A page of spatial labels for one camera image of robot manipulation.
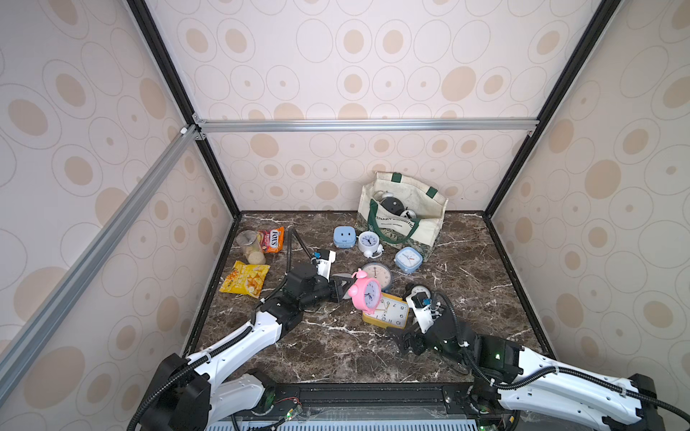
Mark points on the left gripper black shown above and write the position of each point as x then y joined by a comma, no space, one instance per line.
339,291

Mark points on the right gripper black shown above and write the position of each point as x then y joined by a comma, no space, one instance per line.
424,338

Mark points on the pink twin-bell alarm clock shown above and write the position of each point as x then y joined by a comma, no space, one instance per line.
365,292

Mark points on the blue round clock beige face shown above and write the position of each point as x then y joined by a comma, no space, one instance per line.
381,273

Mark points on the light blue square clock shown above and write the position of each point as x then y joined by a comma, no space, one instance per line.
345,237

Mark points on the small white round clock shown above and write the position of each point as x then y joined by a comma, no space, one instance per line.
369,245

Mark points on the small black round clock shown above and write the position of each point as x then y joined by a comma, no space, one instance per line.
417,296

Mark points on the black-backed white twin-bell clock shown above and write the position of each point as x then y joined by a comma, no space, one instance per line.
393,205

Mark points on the white twin-bell alarm clock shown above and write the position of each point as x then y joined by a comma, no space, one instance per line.
409,214

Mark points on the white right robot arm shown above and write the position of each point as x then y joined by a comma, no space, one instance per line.
509,377

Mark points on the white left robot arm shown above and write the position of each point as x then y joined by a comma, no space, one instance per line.
226,355

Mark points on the yellow rectangular alarm clock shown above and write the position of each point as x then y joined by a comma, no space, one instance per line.
392,312

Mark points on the blue square clock white face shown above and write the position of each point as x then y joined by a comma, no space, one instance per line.
408,260

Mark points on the orange Fox's candy bag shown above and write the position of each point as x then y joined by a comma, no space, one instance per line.
271,241

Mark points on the yellow chips snack bag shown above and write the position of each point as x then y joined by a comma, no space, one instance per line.
245,279

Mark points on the canvas tote bag green handles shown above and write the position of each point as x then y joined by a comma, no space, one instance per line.
399,232

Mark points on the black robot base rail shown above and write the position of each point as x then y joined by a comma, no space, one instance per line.
376,407

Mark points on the aluminium horizontal back rail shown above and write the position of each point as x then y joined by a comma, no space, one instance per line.
380,125

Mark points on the black vertical frame post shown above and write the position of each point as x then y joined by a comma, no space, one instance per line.
146,23

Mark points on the aluminium left side rail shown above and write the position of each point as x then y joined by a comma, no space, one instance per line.
35,334

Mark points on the black right frame post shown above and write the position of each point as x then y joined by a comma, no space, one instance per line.
583,49

